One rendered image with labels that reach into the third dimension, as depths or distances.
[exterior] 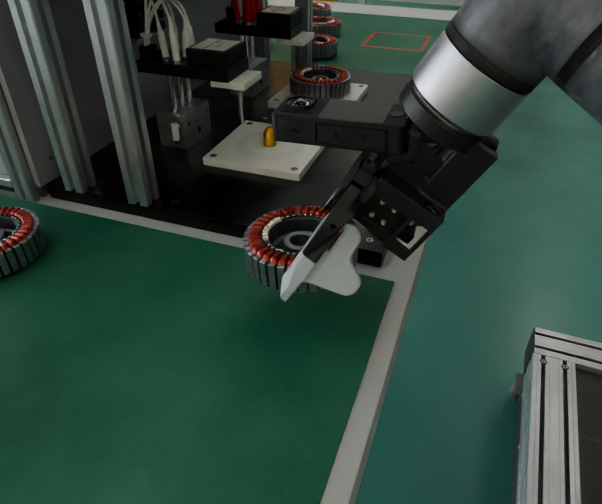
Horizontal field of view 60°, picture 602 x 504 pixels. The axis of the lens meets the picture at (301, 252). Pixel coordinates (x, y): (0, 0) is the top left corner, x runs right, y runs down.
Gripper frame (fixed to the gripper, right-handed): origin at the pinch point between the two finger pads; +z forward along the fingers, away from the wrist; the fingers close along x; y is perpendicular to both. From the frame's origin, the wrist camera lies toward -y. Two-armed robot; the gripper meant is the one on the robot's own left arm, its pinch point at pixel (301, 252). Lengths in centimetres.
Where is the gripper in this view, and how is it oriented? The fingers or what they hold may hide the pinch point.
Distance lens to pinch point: 51.9
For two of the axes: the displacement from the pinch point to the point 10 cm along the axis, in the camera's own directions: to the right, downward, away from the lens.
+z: -4.7, 6.1, 6.4
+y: 8.2, 5.7, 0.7
